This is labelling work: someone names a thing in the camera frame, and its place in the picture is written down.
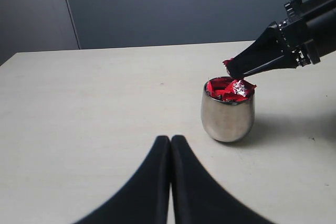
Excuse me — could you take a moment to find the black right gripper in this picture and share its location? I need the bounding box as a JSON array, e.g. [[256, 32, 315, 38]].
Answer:
[[229, 0, 335, 79]]

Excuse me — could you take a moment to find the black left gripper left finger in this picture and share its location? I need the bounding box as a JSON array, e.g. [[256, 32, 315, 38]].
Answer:
[[77, 135, 170, 223]]

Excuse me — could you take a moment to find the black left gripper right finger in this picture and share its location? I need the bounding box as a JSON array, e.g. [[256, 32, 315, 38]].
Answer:
[[171, 135, 271, 223]]

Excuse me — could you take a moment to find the red candy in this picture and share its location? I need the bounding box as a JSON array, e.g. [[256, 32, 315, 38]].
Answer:
[[205, 78, 227, 100], [222, 79, 257, 102], [223, 58, 234, 75]]

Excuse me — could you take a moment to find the steel cup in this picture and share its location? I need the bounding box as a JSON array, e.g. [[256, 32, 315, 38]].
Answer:
[[201, 77, 255, 143]]

